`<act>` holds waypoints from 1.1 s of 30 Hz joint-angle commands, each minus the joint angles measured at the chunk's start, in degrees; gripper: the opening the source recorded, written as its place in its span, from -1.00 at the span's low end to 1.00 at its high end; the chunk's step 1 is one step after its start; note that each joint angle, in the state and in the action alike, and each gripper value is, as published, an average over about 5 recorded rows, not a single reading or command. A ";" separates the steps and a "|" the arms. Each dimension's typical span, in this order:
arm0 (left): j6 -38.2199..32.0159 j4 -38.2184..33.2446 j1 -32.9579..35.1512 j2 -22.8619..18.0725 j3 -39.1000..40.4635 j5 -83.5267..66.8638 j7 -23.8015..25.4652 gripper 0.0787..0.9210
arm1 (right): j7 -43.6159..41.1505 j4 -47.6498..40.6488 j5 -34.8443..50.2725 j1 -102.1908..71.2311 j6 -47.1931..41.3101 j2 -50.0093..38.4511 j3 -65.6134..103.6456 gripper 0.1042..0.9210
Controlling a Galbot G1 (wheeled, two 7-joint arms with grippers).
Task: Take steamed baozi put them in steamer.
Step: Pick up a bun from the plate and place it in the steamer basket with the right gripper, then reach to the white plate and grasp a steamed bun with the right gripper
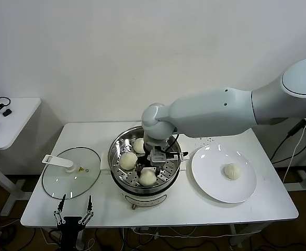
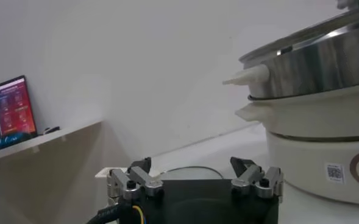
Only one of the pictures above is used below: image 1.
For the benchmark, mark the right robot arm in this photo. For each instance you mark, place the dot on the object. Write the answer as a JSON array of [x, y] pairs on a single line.
[[215, 112]]

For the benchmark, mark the glass pot lid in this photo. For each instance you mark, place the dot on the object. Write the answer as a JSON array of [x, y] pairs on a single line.
[[63, 183]]

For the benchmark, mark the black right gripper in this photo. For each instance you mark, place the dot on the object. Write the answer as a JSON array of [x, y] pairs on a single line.
[[145, 162]]

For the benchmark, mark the white side table rounded top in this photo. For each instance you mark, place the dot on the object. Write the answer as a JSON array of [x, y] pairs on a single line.
[[16, 117]]

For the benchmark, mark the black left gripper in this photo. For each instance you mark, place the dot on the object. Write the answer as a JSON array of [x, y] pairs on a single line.
[[70, 223]]

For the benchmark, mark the small black device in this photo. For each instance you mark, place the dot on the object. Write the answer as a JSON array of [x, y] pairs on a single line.
[[7, 113]]

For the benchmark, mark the steel steamer pot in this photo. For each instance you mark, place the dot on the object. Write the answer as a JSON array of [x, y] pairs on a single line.
[[145, 201]]

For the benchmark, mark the white steamed baozi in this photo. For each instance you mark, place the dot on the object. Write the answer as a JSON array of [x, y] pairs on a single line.
[[147, 178], [139, 146], [128, 161], [232, 171]]

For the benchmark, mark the stainless steel steamer basket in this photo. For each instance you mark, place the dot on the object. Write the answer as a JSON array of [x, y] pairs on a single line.
[[116, 149]]

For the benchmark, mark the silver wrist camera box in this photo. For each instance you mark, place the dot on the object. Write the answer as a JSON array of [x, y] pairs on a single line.
[[159, 157]]

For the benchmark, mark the white round plate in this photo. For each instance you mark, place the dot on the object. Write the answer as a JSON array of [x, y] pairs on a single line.
[[236, 193]]

